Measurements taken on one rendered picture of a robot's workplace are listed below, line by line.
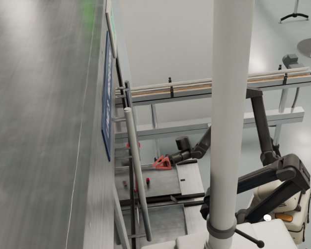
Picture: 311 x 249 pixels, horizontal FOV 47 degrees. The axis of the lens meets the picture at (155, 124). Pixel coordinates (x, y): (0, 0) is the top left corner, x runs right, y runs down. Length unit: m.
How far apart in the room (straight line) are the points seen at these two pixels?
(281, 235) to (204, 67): 2.51
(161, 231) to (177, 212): 0.16
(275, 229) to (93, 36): 0.88
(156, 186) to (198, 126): 1.10
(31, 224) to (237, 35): 0.49
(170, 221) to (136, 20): 1.86
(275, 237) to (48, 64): 0.90
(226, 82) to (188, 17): 2.63
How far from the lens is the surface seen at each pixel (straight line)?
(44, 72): 1.09
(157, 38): 3.37
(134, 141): 1.23
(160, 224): 2.11
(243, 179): 1.51
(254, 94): 1.82
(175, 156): 1.90
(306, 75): 3.24
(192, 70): 3.58
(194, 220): 2.12
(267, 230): 1.30
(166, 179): 2.32
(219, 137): 0.80
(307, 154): 3.86
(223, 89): 0.72
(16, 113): 0.95
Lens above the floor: 2.62
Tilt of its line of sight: 40 degrees down
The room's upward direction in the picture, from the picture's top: 6 degrees counter-clockwise
